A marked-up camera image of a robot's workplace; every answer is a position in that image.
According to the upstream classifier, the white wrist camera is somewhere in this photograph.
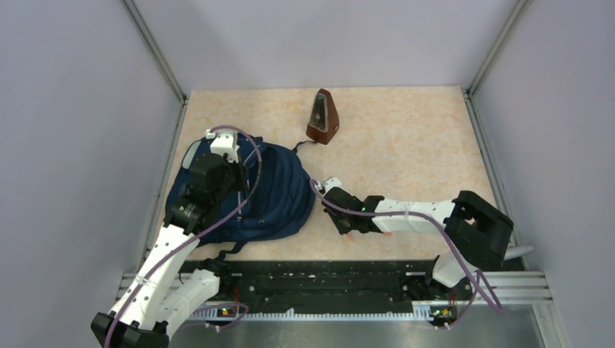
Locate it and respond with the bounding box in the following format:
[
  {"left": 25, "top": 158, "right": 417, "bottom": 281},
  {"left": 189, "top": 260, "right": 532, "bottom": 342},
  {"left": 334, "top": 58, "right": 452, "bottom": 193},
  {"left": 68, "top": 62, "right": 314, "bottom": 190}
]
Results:
[
  {"left": 321, "top": 177, "right": 344, "bottom": 193},
  {"left": 205, "top": 129, "right": 239, "bottom": 163}
]

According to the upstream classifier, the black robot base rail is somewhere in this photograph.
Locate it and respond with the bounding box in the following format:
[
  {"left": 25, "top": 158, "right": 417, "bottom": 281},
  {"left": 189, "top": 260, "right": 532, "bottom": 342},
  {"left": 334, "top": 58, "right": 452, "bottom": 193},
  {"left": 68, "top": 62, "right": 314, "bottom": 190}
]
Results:
[{"left": 163, "top": 259, "right": 476, "bottom": 320}]

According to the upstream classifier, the brown wooden metronome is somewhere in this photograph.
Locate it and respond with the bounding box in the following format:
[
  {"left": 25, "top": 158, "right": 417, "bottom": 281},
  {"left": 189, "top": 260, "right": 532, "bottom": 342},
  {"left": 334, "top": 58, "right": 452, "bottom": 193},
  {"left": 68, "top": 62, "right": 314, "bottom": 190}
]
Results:
[{"left": 306, "top": 88, "right": 340, "bottom": 145}]

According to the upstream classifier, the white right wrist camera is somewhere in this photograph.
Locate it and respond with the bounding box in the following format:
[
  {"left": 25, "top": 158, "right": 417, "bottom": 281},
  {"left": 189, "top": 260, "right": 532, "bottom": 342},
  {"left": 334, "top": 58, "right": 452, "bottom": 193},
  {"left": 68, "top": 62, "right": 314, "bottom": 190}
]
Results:
[{"left": 321, "top": 177, "right": 344, "bottom": 193}]

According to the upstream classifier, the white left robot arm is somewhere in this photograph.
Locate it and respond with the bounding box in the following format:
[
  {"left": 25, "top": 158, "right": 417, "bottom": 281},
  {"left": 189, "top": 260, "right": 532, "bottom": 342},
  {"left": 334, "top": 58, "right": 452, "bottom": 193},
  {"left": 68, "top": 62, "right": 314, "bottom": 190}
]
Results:
[{"left": 91, "top": 150, "right": 246, "bottom": 347}]

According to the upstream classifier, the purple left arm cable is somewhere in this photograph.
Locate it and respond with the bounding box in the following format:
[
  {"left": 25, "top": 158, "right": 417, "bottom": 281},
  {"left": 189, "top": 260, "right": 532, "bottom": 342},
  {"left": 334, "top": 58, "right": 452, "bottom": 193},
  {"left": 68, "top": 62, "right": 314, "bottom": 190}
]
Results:
[{"left": 103, "top": 125, "right": 264, "bottom": 348}]

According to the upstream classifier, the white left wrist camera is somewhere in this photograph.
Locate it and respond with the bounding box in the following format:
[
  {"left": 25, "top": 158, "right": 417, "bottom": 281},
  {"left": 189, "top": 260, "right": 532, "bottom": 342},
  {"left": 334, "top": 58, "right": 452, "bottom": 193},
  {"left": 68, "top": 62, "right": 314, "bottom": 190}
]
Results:
[{"left": 205, "top": 129, "right": 239, "bottom": 163}]

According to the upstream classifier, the navy blue student backpack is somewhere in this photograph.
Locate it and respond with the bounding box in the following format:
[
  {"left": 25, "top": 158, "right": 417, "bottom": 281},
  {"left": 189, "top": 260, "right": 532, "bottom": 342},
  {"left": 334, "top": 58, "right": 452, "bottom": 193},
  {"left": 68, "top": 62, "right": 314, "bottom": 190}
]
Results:
[{"left": 165, "top": 135, "right": 315, "bottom": 260}]

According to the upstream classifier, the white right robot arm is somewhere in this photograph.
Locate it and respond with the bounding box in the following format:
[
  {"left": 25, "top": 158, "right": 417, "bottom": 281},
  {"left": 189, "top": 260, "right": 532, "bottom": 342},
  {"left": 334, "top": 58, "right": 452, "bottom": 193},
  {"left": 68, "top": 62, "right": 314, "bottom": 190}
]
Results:
[{"left": 317, "top": 185, "right": 514, "bottom": 299}]

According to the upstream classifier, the grey metal tube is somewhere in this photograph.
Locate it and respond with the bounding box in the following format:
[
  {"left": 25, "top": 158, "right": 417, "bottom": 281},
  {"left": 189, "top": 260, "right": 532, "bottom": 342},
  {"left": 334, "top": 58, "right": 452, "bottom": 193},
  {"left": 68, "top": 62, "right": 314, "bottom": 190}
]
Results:
[{"left": 504, "top": 245, "right": 534, "bottom": 261}]

